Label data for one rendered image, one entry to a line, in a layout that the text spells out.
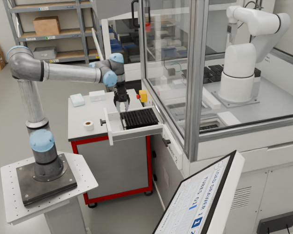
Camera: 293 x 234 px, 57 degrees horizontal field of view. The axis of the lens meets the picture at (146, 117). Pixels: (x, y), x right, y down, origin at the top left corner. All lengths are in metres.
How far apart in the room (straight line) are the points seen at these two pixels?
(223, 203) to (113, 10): 1.81
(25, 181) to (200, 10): 1.19
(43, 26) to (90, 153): 3.77
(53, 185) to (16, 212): 0.21
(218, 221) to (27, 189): 1.03
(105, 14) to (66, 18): 3.52
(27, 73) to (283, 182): 1.47
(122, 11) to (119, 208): 1.61
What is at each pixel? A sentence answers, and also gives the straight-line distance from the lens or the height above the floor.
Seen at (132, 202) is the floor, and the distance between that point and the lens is 2.38.
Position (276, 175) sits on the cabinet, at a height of 0.71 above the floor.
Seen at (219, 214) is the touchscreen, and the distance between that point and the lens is 0.79.
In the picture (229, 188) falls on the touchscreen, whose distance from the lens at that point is 0.86.
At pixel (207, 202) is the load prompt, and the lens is 0.84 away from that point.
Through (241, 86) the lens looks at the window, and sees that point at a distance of 1.21.
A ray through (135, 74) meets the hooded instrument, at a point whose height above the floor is 0.86.
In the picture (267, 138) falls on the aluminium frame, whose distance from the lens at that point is 1.45.
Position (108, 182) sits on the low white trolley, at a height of 0.28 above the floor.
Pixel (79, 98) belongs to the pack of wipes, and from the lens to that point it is 2.27.
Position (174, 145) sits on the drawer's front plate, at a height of 0.93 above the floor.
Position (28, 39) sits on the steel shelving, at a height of 0.57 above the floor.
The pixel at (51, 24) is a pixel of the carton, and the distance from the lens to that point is 5.40.
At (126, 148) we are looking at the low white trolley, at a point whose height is 0.58.
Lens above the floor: 1.79
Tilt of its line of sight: 31 degrees down
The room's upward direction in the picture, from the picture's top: 3 degrees counter-clockwise
